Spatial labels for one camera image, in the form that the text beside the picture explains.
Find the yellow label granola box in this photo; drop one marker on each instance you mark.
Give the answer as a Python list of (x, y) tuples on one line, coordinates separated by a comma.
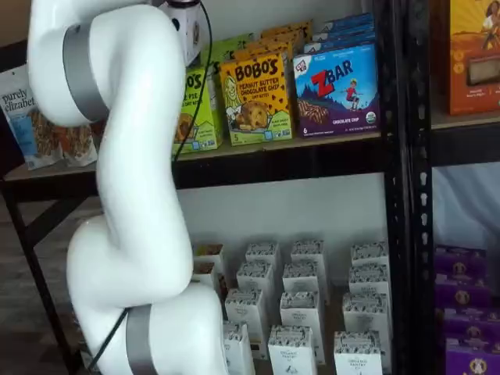
[(211, 254), (204, 273)]

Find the black metal shelf rack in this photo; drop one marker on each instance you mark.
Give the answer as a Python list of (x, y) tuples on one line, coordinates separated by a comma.
[(420, 234), (293, 164)]

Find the translucent plastic sheet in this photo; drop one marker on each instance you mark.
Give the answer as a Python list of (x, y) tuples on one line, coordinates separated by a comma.
[(465, 203)]

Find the white cartons group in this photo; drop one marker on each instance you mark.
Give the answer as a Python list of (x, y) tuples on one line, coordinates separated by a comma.
[(332, 312)]

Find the white patterned pantry box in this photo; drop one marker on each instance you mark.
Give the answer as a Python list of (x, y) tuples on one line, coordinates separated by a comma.
[(369, 281), (301, 279), (308, 252), (291, 351), (357, 355), (244, 308), (240, 351), (369, 256), (254, 277), (365, 314), (261, 254), (298, 312)]

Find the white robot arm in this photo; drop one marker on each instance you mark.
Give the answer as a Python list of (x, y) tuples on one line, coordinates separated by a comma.
[(133, 156)]

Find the wooden shelf board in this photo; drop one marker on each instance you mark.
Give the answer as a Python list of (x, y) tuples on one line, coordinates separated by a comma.
[(312, 141), (461, 119)]

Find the orange label granola bag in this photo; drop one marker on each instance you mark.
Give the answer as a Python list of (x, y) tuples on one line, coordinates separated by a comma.
[(80, 144)]

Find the orange cardboard box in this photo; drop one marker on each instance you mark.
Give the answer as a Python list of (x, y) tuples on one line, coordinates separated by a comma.
[(472, 58)]

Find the blue purple Zbar box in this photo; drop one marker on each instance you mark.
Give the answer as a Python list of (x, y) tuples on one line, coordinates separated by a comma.
[(340, 42), (347, 21), (343, 33), (336, 97)]

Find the purple snack box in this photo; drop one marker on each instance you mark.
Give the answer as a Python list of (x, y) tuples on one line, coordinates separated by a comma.
[(474, 359), (461, 259), (472, 324), (463, 293)]

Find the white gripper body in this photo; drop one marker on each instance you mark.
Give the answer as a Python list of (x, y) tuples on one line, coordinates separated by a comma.
[(191, 39)]

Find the blue label granola bag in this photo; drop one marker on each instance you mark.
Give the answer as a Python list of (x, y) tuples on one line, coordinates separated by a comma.
[(21, 133)]

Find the yellow Bobo's peanut butter box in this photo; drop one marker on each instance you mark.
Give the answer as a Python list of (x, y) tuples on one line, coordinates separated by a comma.
[(289, 28), (269, 48), (254, 101), (281, 38)]

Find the green Bobo's apple pie box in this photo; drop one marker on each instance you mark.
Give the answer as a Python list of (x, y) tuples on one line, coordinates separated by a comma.
[(238, 38), (207, 125), (230, 47), (218, 58)]

